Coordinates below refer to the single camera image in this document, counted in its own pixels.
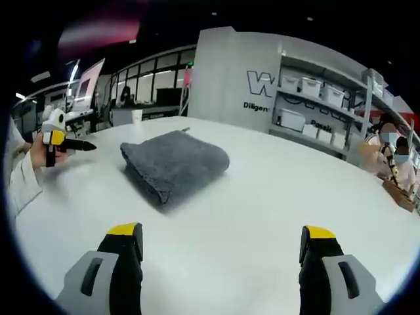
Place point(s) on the grey towel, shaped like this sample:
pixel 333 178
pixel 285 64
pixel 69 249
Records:
pixel 174 157

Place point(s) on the person's left hand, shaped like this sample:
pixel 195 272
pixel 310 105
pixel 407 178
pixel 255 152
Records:
pixel 38 154

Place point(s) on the person's white clothing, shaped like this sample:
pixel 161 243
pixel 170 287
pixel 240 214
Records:
pixel 14 138

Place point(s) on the white cup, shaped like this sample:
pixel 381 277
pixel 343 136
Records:
pixel 136 116

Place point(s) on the grey counter desk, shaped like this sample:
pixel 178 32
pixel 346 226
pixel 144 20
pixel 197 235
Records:
pixel 154 113

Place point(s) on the black monitor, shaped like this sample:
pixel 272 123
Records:
pixel 169 96

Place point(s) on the wooden box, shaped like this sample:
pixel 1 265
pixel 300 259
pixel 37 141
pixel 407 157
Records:
pixel 400 197

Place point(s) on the grey metal shelf rack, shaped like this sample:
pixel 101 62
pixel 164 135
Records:
pixel 357 111

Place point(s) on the group of white storage boxes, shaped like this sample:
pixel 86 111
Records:
pixel 310 87

